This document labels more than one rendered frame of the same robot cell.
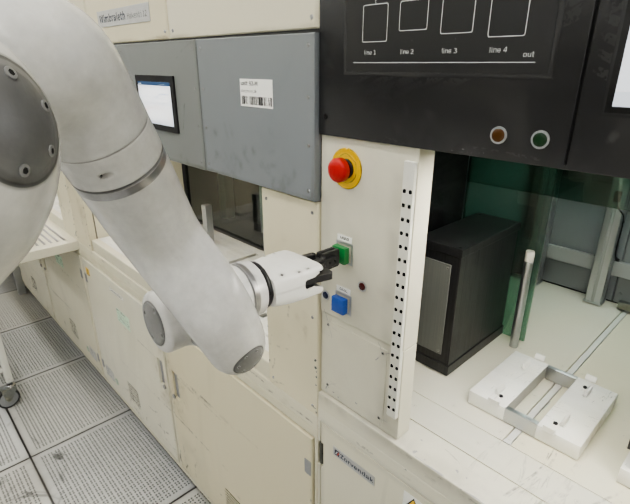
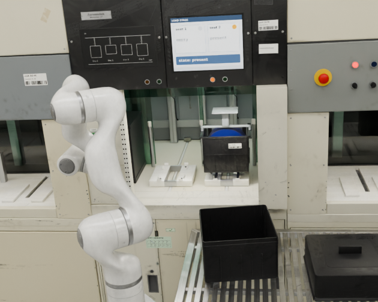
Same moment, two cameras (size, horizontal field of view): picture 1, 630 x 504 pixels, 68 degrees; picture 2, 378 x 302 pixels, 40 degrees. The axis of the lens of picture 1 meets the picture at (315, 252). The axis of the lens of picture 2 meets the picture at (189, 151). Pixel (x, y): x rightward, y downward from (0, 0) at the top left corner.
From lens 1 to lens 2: 1.59 m
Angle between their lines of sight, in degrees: 36
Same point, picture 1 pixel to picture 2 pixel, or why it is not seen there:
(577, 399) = (185, 170)
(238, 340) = not seen: hidden behind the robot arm
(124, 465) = not seen: outside the picture
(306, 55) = (65, 63)
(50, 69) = not seen: hidden behind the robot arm
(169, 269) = (84, 139)
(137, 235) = (81, 129)
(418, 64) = (116, 63)
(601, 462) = (198, 184)
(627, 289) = (185, 132)
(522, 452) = (175, 191)
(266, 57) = (41, 64)
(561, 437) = (185, 180)
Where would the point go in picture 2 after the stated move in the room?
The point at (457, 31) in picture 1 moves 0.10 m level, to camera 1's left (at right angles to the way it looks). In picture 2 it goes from (127, 54) to (106, 58)
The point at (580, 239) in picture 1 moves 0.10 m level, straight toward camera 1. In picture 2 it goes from (159, 114) to (161, 119)
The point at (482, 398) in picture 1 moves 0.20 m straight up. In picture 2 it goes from (154, 181) to (150, 142)
